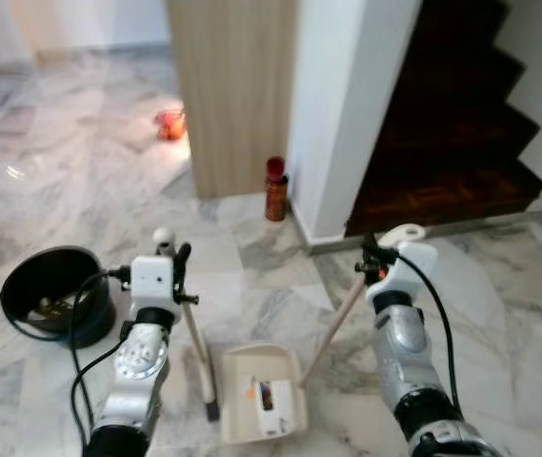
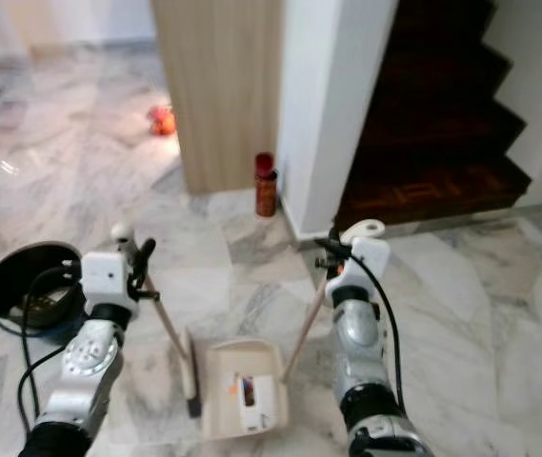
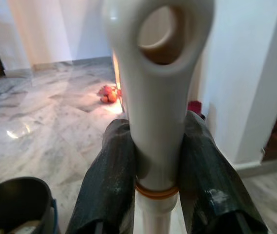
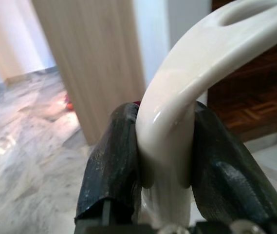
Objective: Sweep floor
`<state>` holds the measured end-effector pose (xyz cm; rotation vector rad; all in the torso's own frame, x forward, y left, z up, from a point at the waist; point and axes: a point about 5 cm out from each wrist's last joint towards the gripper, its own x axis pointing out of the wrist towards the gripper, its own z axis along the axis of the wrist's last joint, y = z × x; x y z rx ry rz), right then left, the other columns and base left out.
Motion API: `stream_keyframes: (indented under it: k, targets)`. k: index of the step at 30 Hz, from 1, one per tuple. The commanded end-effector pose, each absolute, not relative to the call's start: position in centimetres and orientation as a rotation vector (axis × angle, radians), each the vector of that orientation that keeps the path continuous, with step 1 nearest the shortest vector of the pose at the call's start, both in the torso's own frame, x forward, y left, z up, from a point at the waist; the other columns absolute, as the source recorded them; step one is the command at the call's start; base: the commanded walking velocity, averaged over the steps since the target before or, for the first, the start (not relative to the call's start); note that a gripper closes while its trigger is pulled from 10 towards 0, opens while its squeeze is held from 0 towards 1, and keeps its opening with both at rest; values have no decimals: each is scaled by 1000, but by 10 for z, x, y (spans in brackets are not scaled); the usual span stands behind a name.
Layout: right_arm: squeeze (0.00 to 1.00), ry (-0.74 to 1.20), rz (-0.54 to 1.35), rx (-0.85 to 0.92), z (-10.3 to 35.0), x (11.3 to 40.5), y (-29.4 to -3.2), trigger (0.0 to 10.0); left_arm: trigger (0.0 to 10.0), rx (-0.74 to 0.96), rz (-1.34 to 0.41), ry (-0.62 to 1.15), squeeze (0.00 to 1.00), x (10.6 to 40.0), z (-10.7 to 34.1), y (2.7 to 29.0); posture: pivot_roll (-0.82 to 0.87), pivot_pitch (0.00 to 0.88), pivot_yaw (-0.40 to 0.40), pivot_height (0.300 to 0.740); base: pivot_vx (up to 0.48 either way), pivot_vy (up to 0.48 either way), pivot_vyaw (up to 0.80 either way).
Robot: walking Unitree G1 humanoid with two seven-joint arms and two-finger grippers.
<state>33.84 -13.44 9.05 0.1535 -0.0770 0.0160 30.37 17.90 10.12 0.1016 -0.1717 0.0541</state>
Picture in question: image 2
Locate cream-handled broom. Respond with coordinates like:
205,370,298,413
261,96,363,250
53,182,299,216
110,222,205,420

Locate cream long-handled dustpan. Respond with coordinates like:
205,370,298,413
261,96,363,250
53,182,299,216
202,219,388,442

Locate red canister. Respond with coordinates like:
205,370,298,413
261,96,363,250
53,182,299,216
254,152,278,218

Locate black round bin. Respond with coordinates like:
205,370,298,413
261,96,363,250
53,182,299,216
0,241,86,344

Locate dark wooden staircase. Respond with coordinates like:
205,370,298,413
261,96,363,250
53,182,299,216
332,0,532,232

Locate white card package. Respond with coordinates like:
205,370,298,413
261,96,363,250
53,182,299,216
234,373,279,434

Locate light wooden cabinet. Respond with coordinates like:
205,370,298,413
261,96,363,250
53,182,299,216
151,0,286,196

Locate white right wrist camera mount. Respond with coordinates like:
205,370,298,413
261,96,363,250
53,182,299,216
328,236,392,298

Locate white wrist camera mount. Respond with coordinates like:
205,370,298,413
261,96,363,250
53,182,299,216
82,250,140,308
328,236,392,298

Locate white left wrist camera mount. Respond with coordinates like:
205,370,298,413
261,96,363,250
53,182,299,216
82,250,140,308

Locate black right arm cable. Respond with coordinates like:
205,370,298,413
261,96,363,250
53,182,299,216
350,252,407,391

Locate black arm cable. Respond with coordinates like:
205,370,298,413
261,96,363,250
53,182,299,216
16,265,86,439
350,252,407,391

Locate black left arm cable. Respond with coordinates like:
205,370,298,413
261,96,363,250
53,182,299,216
16,265,86,439

